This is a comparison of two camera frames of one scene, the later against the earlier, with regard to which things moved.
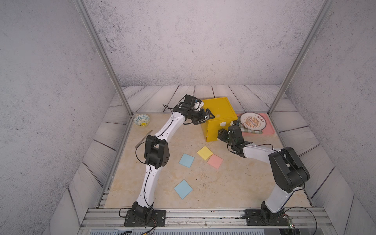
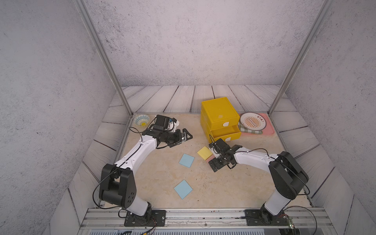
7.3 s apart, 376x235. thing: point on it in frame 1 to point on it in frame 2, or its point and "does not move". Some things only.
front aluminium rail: x=115 y=218 does not move
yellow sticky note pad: x=205 y=152 does not move
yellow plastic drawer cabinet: x=224 y=113 does not move
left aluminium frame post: x=91 y=26 does not move
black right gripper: x=223 y=134 to x=216 y=164
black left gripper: x=202 y=118 to x=178 y=139
